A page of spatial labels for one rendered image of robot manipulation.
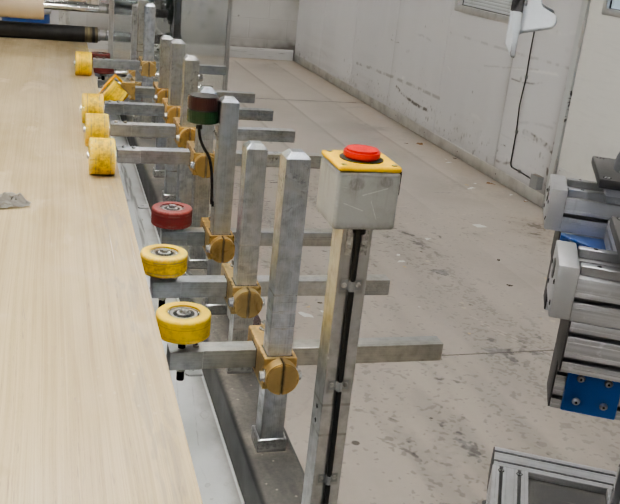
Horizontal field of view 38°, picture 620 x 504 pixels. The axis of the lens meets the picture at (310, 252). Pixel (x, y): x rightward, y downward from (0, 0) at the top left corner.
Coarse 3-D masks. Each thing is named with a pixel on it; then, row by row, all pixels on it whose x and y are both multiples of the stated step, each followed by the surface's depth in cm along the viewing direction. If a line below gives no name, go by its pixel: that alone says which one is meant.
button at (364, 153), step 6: (354, 144) 97; (348, 150) 95; (354, 150) 94; (360, 150) 94; (366, 150) 95; (372, 150) 95; (378, 150) 95; (348, 156) 94; (354, 156) 94; (360, 156) 94; (366, 156) 94; (372, 156) 94; (378, 156) 95
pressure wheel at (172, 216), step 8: (152, 208) 174; (160, 208) 174; (168, 208) 175; (176, 208) 175; (184, 208) 176; (152, 216) 174; (160, 216) 173; (168, 216) 172; (176, 216) 172; (184, 216) 173; (160, 224) 173; (168, 224) 173; (176, 224) 173; (184, 224) 174
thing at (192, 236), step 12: (192, 228) 179; (264, 228) 184; (312, 228) 187; (324, 228) 187; (168, 240) 176; (180, 240) 177; (192, 240) 178; (264, 240) 182; (312, 240) 185; (324, 240) 185
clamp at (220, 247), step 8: (200, 224) 183; (208, 224) 179; (208, 232) 175; (208, 240) 174; (216, 240) 172; (224, 240) 172; (232, 240) 174; (208, 248) 173; (216, 248) 172; (224, 248) 173; (232, 248) 173; (208, 256) 174; (216, 256) 173; (224, 256) 173; (232, 256) 174
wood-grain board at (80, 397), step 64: (0, 64) 311; (64, 64) 324; (0, 128) 224; (64, 128) 231; (0, 192) 176; (64, 192) 180; (0, 256) 144; (64, 256) 147; (128, 256) 150; (0, 320) 122; (64, 320) 124; (128, 320) 126; (0, 384) 106; (64, 384) 108; (128, 384) 109; (0, 448) 94; (64, 448) 95; (128, 448) 96
